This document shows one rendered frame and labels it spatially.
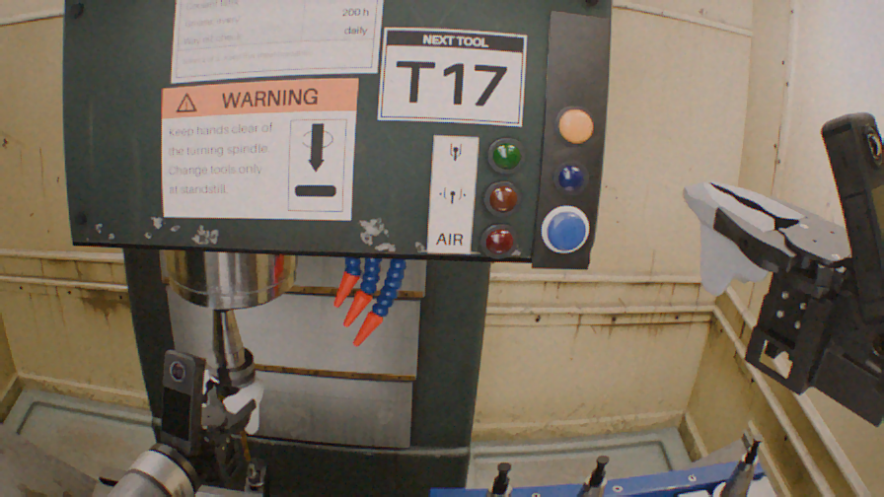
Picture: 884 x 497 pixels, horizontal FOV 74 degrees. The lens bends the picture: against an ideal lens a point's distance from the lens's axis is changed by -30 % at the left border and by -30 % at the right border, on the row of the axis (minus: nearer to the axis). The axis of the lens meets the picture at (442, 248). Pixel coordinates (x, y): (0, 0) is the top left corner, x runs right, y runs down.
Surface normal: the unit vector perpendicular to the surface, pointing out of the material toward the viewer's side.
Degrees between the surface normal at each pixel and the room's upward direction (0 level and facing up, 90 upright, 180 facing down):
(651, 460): 0
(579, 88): 90
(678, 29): 90
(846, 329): 90
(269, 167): 90
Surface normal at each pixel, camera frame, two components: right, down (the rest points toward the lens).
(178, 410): -0.22, -0.14
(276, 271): 0.81, 0.28
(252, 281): 0.53, 0.37
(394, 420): 0.06, 0.41
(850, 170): -0.85, 0.22
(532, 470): 0.06, -0.91
